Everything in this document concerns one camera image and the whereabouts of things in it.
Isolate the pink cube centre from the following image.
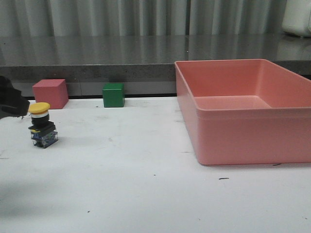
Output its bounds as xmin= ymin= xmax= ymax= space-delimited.
xmin=32 ymin=79 xmax=69 ymax=109

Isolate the pink plastic bin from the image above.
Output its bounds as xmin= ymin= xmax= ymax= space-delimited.
xmin=175 ymin=59 xmax=311 ymax=166

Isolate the yellow push button switch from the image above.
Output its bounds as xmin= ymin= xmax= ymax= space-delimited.
xmin=28 ymin=102 xmax=58 ymax=149

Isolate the green cube right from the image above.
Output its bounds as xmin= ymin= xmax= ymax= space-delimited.
xmin=102 ymin=83 xmax=125 ymax=108

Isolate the grey stone counter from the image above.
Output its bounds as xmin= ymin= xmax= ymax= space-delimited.
xmin=0 ymin=33 xmax=311 ymax=98

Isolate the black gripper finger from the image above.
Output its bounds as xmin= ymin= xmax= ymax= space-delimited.
xmin=0 ymin=76 xmax=30 ymax=119

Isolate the white appliance on counter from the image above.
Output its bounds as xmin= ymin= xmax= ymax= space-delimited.
xmin=281 ymin=0 xmax=311 ymax=37

